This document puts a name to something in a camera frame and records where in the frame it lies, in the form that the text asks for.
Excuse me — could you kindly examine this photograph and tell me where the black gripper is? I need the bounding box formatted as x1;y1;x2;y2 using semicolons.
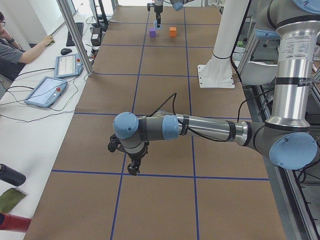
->
127;147;148;175
154;5;163;28

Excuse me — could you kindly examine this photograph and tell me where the light blue foam block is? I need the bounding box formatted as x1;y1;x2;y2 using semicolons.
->
153;20;162;31

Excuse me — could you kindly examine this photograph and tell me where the operator forearm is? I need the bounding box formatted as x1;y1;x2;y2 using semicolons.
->
18;42;48;64

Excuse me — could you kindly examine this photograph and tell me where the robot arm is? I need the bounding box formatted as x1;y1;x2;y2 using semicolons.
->
147;0;193;29
108;0;320;176

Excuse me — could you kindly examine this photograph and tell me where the purple foam block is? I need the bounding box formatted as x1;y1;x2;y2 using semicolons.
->
149;27;157;38

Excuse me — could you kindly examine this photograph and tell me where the orange foam block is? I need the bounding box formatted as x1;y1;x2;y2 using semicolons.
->
169;26;177;38

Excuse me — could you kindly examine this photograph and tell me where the operator hand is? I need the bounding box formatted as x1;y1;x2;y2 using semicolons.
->
39;35;54;47

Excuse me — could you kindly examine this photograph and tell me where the black monitor stand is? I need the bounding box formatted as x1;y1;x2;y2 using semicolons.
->
91;0;109;32

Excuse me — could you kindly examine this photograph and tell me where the black box on table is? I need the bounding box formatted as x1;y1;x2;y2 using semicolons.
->
90;27;102;46

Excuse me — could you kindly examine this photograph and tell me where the black keyboard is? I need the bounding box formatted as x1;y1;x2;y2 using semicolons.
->
65;22;85;47

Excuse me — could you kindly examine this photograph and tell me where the black computer mouse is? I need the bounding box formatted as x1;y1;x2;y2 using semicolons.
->
60;48;72;56

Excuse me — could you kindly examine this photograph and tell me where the far teach pendant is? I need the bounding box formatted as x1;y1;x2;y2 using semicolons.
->
54;53;84;79

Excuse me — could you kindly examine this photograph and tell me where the teach pendant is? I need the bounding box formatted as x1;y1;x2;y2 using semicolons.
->
24;76;68;108
54;53;84;79

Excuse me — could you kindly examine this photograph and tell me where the white chair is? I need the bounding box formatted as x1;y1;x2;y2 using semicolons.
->
240;61;278;86

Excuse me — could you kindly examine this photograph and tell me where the near teach pendant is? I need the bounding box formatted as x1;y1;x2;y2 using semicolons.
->
24;76;68;108

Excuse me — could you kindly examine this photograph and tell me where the black water bottle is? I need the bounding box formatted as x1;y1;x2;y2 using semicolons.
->
0;163;26;187

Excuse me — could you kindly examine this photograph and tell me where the green cloth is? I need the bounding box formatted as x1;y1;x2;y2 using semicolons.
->
0;188;27;213

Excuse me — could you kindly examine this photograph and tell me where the red bottle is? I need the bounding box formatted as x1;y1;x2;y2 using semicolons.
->
0;212;32;233

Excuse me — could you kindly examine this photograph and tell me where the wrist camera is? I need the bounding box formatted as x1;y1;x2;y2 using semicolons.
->
107;133;124;153

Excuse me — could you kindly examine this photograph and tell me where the white camera mast base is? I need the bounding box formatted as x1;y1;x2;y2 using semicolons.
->
197;0;251;89

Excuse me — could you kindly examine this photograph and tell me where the aluminium frame post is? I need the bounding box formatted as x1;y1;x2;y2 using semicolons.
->
57;0;93;77

